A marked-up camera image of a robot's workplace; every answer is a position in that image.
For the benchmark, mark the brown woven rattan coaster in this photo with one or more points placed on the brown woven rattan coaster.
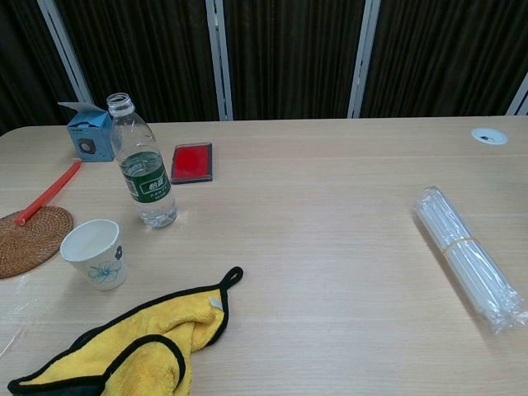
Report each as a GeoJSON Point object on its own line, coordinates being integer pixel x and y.
{"type": "Point", "coordinates": [33, 243]}

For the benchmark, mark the yellow cloth with black trim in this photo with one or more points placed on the yellow cloth with black trim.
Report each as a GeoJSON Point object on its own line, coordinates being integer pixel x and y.
{"type": "Point", "coordinates": [156, 317]}

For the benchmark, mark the blue cardboard speaker box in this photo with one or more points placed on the blue cardboard speaker box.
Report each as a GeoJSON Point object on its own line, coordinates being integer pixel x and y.
{"type": "Point", "coordinates": [88, 136]}

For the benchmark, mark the clear plastic film scrap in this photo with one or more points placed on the clear plastic film scrap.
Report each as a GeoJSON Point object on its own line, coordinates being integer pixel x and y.
{"type": "Point", "coordinates": [21, 307]}

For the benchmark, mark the white paper cup blue flower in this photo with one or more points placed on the white paper cup blue flower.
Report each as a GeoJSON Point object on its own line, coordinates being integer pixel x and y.
{"type": "Point", "coordinates": [108, 268]}

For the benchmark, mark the red plastic straw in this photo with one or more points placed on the red plastic straw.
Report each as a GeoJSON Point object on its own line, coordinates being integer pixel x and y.
{"type": "Point", "coordinates": [49, 191]}

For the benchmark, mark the grey metal partition post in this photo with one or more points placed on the grey metal partition post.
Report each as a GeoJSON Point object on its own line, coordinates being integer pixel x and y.
{"type": "Point", "coordinates": [66, 49]}
{"type": "Point", "coordinates": [520, 99]}
{"type": "Point", "coordinates": [363, 62]}
{"type": "Point", "coordinates": [220, 62]}

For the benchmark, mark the yellow rubber band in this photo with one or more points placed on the yellow rubber band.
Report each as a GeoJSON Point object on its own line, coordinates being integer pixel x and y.
{"type": "Point", "coordinates": [458, 243]}

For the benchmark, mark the bagged bundle of clear straws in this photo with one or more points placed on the bagged bundle of clear straws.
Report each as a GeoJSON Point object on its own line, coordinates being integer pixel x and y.
{"type": "Point", "coordinates": [462, 255]}

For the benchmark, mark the red ink pad case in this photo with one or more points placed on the red ink pad case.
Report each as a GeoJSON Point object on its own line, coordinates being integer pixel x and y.
{"type": "Point", "coordinates": [191, 161]}

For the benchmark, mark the transparent plastic water bottle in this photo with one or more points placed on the transparent plastic water bottle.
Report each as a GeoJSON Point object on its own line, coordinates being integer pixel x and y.
{"type": "Point", "coordinates": [144, 173]}

